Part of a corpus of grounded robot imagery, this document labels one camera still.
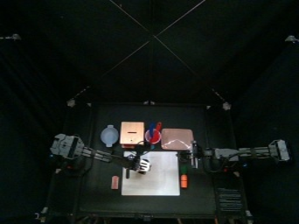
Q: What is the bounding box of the orange toy carrot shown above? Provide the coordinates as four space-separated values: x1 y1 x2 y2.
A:
180 165 189 189

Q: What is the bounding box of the pink rectangular toy food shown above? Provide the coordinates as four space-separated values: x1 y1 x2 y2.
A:
111 175 120 191

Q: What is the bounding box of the white cutting board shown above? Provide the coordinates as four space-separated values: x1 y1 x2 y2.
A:
120 150 181 197

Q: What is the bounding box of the thin diagonal brace wire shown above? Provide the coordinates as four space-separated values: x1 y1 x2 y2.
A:
108 0 228 103
71 0 207 101

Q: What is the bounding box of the blue toy utensil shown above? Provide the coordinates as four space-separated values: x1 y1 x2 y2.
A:
148 122 156 142

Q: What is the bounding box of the pink square tray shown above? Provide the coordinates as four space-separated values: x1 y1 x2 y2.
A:
160 128 195 151

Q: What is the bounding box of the grey round lid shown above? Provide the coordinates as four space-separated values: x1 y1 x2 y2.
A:
99 124 120 148

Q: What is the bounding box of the wooden box with red front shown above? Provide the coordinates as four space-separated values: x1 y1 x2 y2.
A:
117 121 145 150

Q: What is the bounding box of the red toy utensil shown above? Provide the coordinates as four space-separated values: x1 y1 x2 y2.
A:
153 122 164 142

